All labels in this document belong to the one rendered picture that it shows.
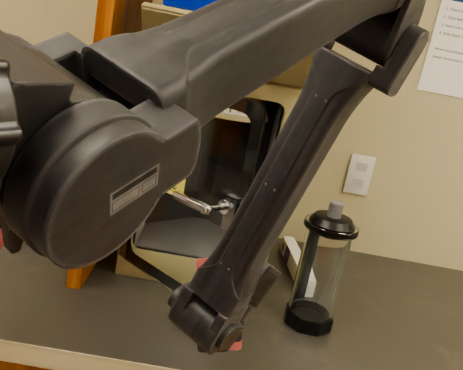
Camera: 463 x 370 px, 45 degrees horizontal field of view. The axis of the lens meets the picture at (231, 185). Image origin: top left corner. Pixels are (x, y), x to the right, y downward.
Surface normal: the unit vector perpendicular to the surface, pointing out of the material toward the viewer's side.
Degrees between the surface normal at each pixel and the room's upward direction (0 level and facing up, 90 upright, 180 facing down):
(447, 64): 90
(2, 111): 76
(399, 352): 0
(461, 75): 90
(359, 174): 90
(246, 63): 103
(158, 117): 30
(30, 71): 16
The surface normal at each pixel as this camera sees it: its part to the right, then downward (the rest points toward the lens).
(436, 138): -0.01, 0.28
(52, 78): 0.40, -0.83
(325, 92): -0.48, 0.08
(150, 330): 0.18, -0.94
